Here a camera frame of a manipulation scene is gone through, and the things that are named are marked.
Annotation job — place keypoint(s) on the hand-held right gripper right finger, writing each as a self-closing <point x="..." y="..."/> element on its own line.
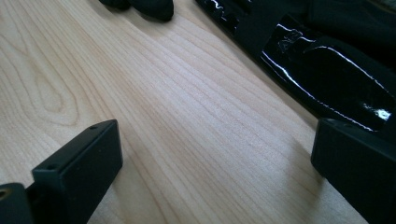
<point x="358" y="168"/>

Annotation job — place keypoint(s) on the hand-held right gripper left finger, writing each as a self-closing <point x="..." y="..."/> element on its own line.
<point x="77" y="165"/>

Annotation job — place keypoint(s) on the black glove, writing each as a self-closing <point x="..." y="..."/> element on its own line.
<point x="327" y="71"/>
<point x="152" y="9"/>

